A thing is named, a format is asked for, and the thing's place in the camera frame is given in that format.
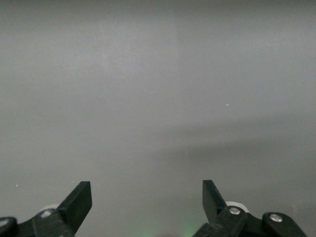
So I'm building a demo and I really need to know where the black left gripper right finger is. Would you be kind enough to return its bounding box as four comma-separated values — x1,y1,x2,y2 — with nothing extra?
192,179,309,237

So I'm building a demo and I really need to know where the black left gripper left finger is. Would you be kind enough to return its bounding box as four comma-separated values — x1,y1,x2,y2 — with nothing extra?
0,181,93,237

